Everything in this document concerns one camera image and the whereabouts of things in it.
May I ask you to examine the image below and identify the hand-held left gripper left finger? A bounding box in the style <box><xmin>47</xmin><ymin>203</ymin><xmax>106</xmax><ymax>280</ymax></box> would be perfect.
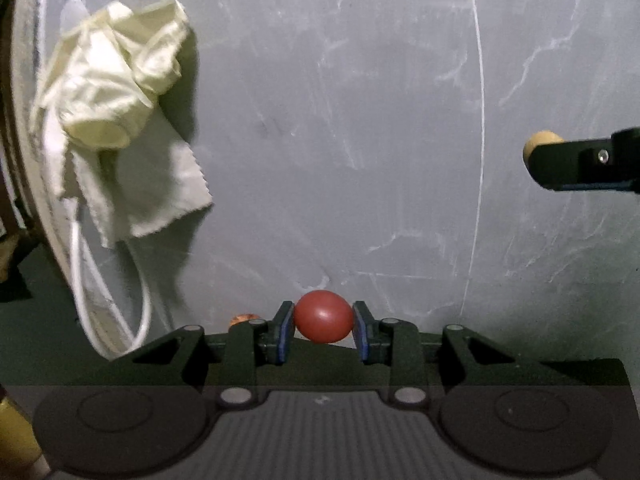
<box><xmin>112</xmin><ymin>301</ymin><xmax>296</xmax><ymax>407</ymax></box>

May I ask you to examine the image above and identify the white hose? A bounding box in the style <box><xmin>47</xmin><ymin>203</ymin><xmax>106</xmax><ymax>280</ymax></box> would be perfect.
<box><xmin>70</xmin><ymin>200</ymin><xmax>153</xmax><ymax>361</ymax></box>

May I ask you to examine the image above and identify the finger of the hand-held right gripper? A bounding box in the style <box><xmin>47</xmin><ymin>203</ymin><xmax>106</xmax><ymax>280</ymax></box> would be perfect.
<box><xmin>529</xmin><ymin>127</ymin><xmax>640</xmax><ymax>192</ymax></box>

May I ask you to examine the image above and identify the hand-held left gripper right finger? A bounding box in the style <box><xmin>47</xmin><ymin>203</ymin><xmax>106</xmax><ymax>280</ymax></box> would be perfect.
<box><xmin>351</xmin><ymin>301</ymin><xmax>521</xmax><ymax>407</ymax></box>

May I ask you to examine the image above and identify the small tan longan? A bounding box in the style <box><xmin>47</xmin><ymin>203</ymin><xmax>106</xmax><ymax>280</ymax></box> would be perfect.
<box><xmin>523</xmin><ymin>130</ymin><xmax>565</xmax><ymax>166</ymax></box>

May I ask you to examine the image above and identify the yellow container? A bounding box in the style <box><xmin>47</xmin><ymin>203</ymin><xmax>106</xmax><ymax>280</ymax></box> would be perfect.
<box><xmin>0</xmin><ymin>395</ymin><xmax>43</xmax><ymax>480</ymax></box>

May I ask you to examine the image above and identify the grey cabinet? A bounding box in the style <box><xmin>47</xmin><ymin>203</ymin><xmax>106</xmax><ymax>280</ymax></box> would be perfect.
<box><xmin>0</xmin><ymin>245</ymin><xmax>116</xmax><ymax>411</ymax></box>

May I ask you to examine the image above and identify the white wall hook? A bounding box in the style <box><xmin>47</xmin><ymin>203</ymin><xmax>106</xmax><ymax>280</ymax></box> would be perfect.
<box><xmin>62</xmin><ymin>0</ymin><xmax>91</xmax><ymax>26</ymax></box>

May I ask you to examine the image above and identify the cream crumpled cloth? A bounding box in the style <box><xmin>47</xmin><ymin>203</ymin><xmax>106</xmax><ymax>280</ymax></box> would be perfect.
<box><xmin>30</xmin><ymin>0</ymin><xmax>196</xmax><ymax>150</ymax></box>

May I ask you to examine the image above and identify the red grape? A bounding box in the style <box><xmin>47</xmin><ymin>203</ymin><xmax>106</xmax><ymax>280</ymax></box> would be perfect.
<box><xmin>293</xmin><ymin>290</ymin><xmax>353</xmax><ymax>345</ymax></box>

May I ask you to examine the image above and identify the white hanging towel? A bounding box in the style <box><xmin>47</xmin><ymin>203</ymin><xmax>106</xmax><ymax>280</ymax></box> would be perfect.
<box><xmin>42</xmin><ymin>110</ymin><xmax>215</xmax><ymax>248</ymax></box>

